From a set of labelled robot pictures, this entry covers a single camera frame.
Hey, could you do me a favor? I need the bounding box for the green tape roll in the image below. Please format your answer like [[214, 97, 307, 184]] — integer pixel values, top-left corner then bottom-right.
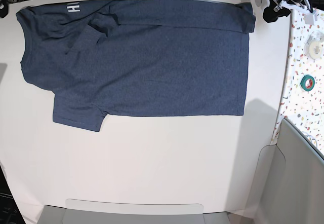
[[300, 74, 315, 92]]

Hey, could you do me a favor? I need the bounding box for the dark blue t-shirt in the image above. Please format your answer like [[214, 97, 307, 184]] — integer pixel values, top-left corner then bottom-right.
[[16, 0, 256, 132]]

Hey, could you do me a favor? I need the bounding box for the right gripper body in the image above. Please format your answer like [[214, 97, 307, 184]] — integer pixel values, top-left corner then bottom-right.
[[0, 0, 9, 18]]

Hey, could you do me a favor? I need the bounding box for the clear tape dispenser roll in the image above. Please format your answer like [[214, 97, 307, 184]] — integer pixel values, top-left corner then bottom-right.
[[304, 31, 323, 60]]

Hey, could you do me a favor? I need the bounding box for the grey chair bottom edge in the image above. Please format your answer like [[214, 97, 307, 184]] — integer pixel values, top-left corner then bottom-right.
[[38, 199, 230, 224]]

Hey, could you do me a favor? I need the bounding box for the grey chair right side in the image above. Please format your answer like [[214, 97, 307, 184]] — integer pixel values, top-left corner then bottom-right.
[[244, 119, 323, 223]]

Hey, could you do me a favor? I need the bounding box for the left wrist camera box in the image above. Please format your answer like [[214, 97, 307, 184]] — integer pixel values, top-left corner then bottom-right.
[[304, 12, 317, 25]]

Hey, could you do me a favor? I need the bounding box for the terrazzo patterned table cover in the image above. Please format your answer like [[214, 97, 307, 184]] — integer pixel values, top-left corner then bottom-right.
[[272, 9, 323, 153]]

